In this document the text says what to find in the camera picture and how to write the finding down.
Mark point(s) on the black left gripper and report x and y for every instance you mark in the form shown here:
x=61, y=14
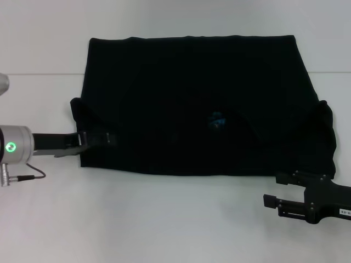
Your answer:
x=55, y=142

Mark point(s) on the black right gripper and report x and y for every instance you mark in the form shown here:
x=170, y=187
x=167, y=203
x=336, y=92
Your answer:
x=323, y=200

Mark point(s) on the black shirt with FREE print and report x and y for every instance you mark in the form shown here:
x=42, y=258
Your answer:
x=192, y=96

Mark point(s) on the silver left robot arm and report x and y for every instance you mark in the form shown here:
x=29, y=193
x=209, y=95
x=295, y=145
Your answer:
x=19, y=145

